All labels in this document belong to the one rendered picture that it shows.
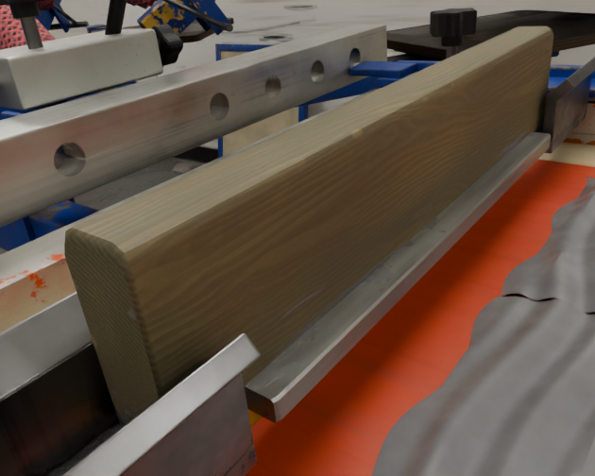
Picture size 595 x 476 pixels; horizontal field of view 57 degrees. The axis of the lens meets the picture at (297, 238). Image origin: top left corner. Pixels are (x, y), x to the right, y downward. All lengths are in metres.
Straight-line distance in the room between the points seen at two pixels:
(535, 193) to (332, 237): 0.24
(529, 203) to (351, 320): 0.22
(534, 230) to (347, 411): 0.19
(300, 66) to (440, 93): 0.29
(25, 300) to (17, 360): 0.13
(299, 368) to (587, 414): 0.11
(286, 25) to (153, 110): 2.50
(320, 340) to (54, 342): 0.09
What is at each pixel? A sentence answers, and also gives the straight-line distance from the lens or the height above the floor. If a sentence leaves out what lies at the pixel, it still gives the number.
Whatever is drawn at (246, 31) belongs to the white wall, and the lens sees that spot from 3.09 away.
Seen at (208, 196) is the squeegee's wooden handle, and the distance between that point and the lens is 0.16.
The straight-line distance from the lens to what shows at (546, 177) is 0.45.
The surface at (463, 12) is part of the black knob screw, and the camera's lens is 0.55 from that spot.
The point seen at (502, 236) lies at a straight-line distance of 0.36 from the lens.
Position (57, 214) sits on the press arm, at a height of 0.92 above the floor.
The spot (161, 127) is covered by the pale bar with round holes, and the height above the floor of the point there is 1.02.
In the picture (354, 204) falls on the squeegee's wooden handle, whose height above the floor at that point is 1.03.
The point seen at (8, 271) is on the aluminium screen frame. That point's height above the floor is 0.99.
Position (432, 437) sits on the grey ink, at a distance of 0.21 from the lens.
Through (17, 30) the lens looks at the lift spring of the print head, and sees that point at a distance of 0.65.
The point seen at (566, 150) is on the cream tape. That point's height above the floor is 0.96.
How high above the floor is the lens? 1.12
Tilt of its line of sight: 27 degrees down
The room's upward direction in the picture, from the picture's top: 6 degrees counter-clockwise
